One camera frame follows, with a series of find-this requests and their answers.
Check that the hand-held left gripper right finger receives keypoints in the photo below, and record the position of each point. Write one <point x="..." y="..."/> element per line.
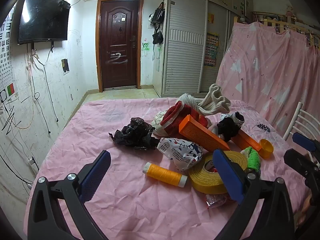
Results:
<point x="228" y="177"/>

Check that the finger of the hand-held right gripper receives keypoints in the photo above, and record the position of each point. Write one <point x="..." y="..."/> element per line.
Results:
<point x="303" y="140"/>
<point x="300" y="163"/>

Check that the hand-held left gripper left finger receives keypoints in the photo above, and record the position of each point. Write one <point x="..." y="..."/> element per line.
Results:
<point x="96" y="176"/>

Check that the black plastic bag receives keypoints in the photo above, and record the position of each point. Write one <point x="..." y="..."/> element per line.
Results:
<point x="135" y="132"/>

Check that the white metal chair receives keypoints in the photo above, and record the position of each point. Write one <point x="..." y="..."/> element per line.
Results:
<point x="296" y="115"/>

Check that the yellow tape roll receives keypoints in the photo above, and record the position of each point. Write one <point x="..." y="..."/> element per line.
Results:
<point x="200" y="180"/>

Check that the green cloth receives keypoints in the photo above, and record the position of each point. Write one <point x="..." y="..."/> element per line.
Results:
<point x="253" y="158"/>

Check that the small orange plastic cup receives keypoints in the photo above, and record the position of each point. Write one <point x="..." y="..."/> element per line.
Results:
<point x="266" y="148"/>

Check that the short orange box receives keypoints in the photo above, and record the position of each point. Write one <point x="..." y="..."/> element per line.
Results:
<point x="246" y="141"/>

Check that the pink tablecloth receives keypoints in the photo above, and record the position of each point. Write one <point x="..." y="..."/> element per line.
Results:
<point x="125" y="205"/>

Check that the black and white sock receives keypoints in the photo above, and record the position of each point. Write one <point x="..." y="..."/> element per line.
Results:
<point x="227" y="127"/>

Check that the long orange box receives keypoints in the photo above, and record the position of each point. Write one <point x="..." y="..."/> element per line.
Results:
<point x="200" y="132"/>

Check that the white cartoon printed plastic bag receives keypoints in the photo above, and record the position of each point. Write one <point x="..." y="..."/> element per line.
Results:
<point x="180" y="152"/>

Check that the white power strip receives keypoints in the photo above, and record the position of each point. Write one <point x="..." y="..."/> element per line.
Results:
<point x="32" y="163"/>

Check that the orange thread spool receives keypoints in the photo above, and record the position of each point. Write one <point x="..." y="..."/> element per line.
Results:
<point x="162" y="173"/>

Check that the cream knitted sock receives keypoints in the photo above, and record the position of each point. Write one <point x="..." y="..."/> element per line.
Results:
<point x="217" y="100"/>

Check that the pink printed curtain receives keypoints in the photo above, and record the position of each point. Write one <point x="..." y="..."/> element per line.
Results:
<point x="270" y="67"/>

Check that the red knitted cloth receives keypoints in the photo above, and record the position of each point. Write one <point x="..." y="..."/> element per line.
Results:
<point x="177" y="115"/>

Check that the white knitted cloth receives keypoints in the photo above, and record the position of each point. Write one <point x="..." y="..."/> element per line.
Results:
<point x="190" y="101"/>

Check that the red green flag sticker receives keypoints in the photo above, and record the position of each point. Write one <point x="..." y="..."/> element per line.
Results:
<point x="11" y="90"/>

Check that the colourful grid poster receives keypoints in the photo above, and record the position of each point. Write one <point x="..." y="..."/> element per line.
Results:
<point x="212" y="50"/>

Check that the dark brown wooden door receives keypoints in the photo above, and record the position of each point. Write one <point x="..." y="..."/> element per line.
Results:
<point x="117" y="42"/>

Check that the white louvered wardrobe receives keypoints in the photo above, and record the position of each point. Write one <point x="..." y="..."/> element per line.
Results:
<point x="185" y="42"/>

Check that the small black hanging handbag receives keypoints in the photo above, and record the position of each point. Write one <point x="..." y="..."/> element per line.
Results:
<point x="158" y="38"/>

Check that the yellow wardrobe sticker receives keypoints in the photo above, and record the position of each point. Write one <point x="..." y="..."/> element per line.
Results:
<point x="211" y="18"/>

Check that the broken wall socket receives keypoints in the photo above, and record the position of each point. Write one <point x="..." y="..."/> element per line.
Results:
<point x="65" y="65"/>

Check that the wooden bed frame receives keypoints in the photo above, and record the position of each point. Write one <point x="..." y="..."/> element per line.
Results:
<point x="282" y="26"/>

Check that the eye chart wall poster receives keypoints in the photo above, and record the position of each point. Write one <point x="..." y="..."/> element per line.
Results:
<point x="5" y="50"/>

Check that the black wall television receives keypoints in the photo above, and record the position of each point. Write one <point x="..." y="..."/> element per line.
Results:
<point x="42" y="17"/>

